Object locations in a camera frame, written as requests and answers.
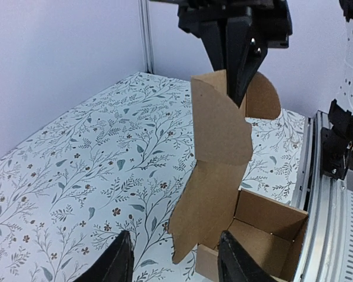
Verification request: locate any aluminium front rail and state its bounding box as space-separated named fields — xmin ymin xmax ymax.
xmin=291 ymin=111 xmax=353 ymax=281

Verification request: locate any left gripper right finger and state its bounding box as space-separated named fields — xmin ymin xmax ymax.
xmin=217 ymin=230 xmax=276 ymax=282

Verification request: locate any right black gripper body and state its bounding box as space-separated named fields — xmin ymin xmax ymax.
xmin=176 ymin=0 xmax=294 ymax=71

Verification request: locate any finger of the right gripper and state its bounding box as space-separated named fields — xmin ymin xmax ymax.
xmin=199 ymin=21 xmax=226 ymax=71
xmin=226 ymin=16 xmax=268 ymax=106

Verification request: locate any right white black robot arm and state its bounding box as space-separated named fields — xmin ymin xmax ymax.
xmin=178 ymin=1 xmax=353 ymax=113

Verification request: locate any right aluminium frame post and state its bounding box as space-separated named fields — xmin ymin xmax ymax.
xmin=138 ymin=0 xmax=155 ymax=74

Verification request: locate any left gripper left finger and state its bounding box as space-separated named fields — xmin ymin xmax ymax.
xmin=75 ymin=230 xmax=134 ymax=282

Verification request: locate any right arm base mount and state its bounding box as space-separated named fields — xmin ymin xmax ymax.
xmin=321 ymin=99 xmax=353 ymax=180

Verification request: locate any floral patterned table mat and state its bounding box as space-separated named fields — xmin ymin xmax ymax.
xmin=0 ymin=71 xmax=307 ymax=282

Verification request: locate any brown cardboard box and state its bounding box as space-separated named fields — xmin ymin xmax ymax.
xmin=168 ymin=70 xmax=308 ymax=281

